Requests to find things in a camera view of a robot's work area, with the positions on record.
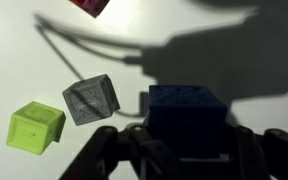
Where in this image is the grey block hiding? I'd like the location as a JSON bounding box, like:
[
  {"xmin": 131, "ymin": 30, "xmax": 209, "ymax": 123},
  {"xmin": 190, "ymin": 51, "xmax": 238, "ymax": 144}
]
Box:
[{"xmin": 61, "ymin": 73, "xmax": 121, "ymax": 127}]

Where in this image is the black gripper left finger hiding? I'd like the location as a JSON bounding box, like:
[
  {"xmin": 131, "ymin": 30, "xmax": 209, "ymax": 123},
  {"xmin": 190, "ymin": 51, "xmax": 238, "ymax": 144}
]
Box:
[{"xmin": 58, "ymin": 91, "xmax": 172, "ymax": 180}]

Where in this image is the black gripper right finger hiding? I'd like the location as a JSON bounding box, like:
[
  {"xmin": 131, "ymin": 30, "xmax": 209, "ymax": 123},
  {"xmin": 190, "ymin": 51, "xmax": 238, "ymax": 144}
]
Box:
[{"xmin": 217, "ymin": 114, "xmax": 288, "ymax": 180}]

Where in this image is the lime green block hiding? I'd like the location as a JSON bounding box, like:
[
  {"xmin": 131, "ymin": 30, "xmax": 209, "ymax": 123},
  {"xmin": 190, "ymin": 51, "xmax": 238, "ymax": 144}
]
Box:
[{"xmin": 5, "ymin": 100, "xmax": 67, "ymax": 156}]

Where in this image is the magenta block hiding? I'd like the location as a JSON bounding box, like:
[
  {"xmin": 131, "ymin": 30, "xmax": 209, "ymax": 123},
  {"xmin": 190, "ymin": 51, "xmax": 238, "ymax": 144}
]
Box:
[{"xmin": 68, "ymin": 0, "xmax": 112, "ymax": 19}]

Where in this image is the blue block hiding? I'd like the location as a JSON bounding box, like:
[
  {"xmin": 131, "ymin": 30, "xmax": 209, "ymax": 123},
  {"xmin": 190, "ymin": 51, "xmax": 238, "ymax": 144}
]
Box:
[{"xmin": 148, "ymin": 84, "xmax": 228, "ymax": 160}]

